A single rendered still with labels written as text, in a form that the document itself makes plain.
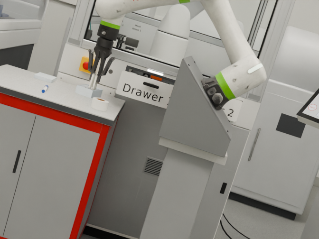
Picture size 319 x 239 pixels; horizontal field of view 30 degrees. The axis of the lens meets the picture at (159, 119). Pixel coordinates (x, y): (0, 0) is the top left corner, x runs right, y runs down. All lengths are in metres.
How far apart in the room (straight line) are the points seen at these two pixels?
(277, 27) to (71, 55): 1.03
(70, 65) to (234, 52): 0.87
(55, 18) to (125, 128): 3.51
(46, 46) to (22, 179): 3.99
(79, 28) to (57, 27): 3.40
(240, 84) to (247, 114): 0.61
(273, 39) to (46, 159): 1.26
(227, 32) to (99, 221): 1.22
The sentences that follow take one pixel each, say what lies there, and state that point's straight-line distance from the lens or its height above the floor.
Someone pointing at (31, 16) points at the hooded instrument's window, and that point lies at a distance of 3.75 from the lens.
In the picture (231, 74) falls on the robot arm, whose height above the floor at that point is 1.07.
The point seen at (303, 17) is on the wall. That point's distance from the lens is 6.25.
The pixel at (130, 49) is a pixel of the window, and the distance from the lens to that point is 3.00.
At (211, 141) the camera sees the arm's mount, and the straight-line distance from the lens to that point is 2.35.
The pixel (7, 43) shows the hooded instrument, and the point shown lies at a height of 0.83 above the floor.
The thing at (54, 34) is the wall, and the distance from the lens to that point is 6.41.
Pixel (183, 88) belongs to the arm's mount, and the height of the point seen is 0.97.
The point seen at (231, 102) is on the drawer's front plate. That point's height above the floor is 0.91.
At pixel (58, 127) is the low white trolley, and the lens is 2.47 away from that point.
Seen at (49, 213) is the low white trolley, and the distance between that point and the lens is 2.57.
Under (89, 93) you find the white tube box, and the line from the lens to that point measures 2.76.
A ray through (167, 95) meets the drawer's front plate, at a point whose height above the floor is 0.88.
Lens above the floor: 1.22
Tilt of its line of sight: 10 degrees down
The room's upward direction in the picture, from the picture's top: 17 degrees clockwise
